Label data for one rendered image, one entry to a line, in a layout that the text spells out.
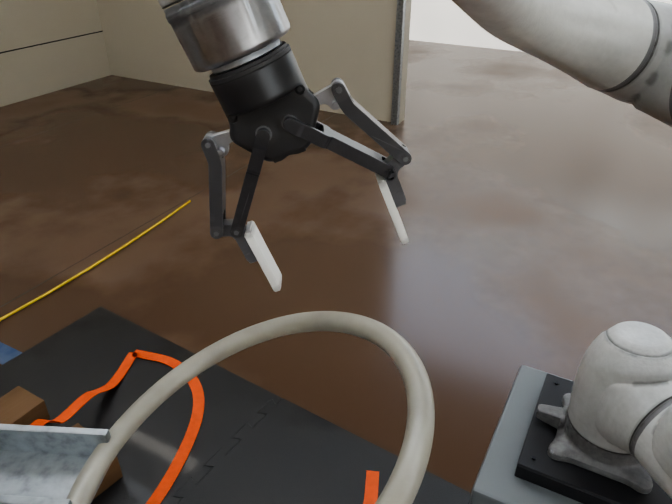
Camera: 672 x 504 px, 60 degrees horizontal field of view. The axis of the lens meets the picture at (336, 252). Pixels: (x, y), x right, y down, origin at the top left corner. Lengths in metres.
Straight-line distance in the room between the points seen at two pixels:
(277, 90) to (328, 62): 5.20
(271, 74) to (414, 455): 0.38
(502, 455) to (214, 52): 1.00
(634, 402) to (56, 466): 0.89
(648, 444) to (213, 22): 0.90
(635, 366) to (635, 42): 0.58
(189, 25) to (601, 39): 0.40
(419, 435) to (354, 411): 1.78
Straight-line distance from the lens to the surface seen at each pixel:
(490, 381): 2.61
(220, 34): 0.48
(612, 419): 1.13
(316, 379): 2.53
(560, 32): 0.64
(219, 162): 0.53
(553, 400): 1.35
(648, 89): 0.73
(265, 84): 0.49
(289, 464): 2.22
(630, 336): 1.12
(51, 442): 0.94
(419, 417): 0.64
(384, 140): 0.53
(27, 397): 2.59
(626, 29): 0.69
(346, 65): 5.60
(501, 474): 1.24
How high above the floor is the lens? 1.75
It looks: 31 degrees down
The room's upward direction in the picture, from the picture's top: straight up
